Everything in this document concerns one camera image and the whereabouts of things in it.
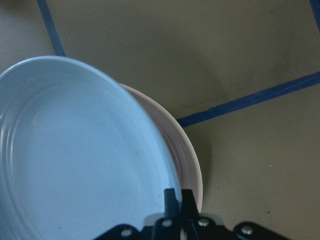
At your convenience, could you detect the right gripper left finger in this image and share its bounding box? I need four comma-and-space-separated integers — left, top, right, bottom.
96, 188, 180, 240

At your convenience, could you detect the blue plate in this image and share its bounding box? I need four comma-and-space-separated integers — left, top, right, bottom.
0, 56, 182, 240

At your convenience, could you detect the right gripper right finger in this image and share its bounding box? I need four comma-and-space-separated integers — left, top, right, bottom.
180, 189, 288, 240

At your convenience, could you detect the pink plate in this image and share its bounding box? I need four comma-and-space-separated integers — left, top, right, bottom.
122, 84, 203, 212

